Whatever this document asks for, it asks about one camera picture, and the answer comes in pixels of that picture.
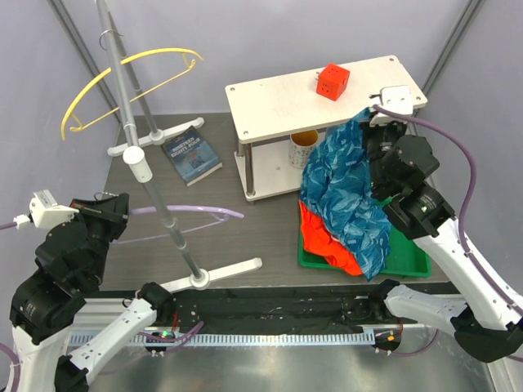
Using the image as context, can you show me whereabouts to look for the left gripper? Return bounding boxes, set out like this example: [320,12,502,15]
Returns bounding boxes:
[68,191,132,284]

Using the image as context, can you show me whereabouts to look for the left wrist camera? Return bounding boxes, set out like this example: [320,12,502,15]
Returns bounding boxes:
[13,189,79,229]

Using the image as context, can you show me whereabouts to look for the white two-tier shelf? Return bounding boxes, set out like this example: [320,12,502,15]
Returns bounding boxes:
[225,56,427,203]

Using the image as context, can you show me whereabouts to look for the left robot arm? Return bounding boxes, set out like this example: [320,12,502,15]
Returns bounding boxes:
[6,190,176,391]

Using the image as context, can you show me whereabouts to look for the green plastic tray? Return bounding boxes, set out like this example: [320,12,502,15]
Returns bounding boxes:
[297,227,431,278]

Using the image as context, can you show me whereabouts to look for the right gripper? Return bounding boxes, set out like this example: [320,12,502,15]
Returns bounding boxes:
[360,109,409,194]

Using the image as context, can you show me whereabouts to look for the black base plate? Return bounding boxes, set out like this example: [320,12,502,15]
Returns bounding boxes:
[154,286,399,334]

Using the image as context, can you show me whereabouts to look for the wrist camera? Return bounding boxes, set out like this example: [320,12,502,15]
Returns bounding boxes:
[13,189,79,229]
[369,85,413,127]

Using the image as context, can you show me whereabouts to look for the orange shorts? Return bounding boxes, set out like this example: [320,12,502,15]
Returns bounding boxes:
[298,201,363,276]

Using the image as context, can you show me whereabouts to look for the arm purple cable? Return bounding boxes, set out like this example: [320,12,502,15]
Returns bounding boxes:
[373,104,523,360]
[0,220,205,389]

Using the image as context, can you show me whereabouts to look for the grey clothes rack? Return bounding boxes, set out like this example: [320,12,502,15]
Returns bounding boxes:
[96,1,262,293]

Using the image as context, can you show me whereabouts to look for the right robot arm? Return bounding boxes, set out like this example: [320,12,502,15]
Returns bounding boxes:
[360,120,522,363]

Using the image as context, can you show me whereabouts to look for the white patterned mug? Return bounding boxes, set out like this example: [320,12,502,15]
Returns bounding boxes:
[289,130,320,169]

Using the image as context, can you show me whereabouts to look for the purple clothes hanger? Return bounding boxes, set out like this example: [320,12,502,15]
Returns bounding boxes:
[94,191,245,245]

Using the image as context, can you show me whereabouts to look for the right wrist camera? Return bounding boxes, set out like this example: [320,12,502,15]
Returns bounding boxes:
[369,85,413,127]

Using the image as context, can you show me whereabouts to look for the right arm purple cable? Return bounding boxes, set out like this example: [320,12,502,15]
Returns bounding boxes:
[373,104,523,360]

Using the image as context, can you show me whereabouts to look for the dark blue book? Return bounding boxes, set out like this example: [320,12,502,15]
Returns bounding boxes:
[162,127,223,186]

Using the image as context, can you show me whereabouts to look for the red cube power socket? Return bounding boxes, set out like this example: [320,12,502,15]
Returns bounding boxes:
[316,63,351,101]

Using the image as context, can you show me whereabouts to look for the blue patterned shorts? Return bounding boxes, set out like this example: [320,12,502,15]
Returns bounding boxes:
[300,109,391,280]

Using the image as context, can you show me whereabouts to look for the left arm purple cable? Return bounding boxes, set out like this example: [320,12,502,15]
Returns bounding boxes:
[0,220,205,389]

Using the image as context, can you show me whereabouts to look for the yellow clothes hanger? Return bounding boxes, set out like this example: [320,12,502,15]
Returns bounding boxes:
[60,47,204,141]

